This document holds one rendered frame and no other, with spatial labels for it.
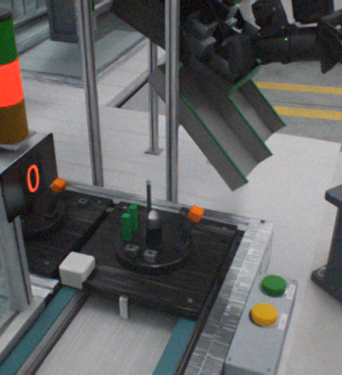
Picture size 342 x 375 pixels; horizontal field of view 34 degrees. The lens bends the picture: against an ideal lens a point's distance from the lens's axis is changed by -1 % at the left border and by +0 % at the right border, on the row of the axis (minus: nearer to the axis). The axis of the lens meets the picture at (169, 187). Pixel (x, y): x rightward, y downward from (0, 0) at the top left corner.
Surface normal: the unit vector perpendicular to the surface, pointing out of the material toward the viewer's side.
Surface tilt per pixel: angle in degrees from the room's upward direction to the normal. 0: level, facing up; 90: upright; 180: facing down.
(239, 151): 45
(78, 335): 0
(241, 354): 0
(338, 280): 90
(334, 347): 0
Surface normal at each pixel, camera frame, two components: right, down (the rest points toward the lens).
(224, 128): 0.61, -0.41
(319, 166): 0.00, -0.85
